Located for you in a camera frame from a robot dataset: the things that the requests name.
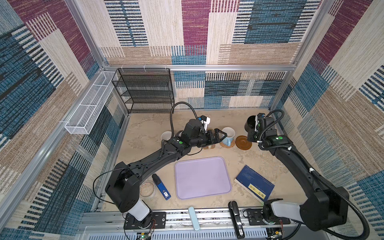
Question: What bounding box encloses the light blue handle bar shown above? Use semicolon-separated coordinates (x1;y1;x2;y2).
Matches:
188;207;201;232

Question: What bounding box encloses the black mug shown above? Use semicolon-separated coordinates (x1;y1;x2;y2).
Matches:
245;116;257;133

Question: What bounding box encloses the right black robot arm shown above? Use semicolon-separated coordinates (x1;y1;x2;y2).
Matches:
245;113;370;240

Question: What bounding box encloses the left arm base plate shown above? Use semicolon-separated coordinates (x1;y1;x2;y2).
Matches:
124;212;167;230

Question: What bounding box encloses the clear tape roll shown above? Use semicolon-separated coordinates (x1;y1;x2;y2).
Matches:
140;181;156;199

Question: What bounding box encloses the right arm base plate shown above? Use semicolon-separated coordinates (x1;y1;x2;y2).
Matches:
243;208;291;226

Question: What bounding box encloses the beige ceramic mug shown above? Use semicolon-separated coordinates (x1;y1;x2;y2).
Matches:
203;128;216;150

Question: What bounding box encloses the black wire shelf rack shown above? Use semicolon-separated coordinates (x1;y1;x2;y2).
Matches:
112;68;175;114

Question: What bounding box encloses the woven rattan round coaster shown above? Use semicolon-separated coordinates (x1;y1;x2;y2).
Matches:
220;138;236;149

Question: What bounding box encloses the black stapler on rail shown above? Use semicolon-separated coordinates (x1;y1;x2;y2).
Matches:
228;201;245;239

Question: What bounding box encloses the white mug blue handle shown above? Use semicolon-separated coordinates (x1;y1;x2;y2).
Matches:
223;127;236;139

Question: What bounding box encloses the white wire mesh basket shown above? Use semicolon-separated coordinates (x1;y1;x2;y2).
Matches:
65;71;115;135

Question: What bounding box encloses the small brown wooden coaster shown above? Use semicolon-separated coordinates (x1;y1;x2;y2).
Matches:
235;136;252;151

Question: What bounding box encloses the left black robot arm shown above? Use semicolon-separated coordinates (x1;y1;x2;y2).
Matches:
105;116;228;229

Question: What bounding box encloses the blue hardcover book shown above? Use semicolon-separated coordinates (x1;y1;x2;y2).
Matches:
235;165;275;203

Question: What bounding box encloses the lavender plastic tray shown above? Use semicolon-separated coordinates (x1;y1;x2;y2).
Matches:
175;157;232;200

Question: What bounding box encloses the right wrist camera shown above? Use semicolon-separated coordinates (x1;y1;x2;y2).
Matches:
255;113;266;132

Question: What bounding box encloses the blue black stapler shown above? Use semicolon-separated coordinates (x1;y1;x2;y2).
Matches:
152;174;171;201

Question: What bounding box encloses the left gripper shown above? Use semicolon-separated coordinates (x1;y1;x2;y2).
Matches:
189;129;227;149

